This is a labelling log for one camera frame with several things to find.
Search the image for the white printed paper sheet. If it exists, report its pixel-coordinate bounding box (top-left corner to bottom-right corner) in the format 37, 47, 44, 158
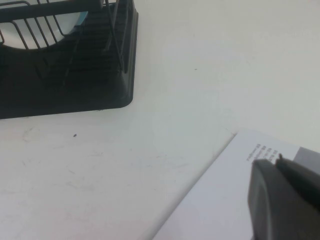
149, 127, 320, 240

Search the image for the black wire dish rack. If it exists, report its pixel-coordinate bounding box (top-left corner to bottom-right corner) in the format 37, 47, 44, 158
0, 0, 131, 70

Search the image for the white ceramic plate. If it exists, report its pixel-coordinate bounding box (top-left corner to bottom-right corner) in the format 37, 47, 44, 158
0, 10, 81, 50

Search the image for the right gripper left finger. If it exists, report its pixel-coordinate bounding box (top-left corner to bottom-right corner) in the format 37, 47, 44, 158
246, 158, 320, 240

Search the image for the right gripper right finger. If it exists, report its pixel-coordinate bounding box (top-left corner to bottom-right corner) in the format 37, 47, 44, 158
274, 154, 320, 198

